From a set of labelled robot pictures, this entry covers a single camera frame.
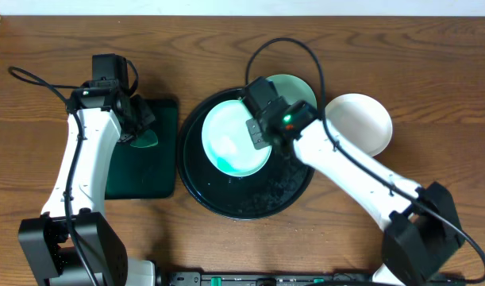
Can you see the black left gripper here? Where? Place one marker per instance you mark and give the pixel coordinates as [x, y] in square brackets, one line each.
[143, 117]

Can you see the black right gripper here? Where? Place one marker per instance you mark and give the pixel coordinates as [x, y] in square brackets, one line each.
[256, 139]

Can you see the mint green plate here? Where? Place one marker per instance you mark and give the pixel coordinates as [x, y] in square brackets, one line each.
[227, 142]
[293, 89]

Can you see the green scrubbing sponge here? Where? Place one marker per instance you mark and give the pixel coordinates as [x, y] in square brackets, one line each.
[147, 139]

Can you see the white plate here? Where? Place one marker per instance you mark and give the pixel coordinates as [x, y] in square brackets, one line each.
[362, 120]

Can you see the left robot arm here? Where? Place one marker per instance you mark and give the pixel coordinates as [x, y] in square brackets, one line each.
[71, 242]

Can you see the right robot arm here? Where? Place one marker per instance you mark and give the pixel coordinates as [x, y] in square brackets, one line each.
[420, 225]

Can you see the round black tray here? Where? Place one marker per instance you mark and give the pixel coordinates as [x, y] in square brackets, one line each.
[278, 184]

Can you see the rectangular black water tray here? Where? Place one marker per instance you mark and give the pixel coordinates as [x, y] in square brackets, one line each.
[147, 173]

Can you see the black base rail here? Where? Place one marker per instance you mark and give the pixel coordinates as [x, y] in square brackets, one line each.
[252, 279]

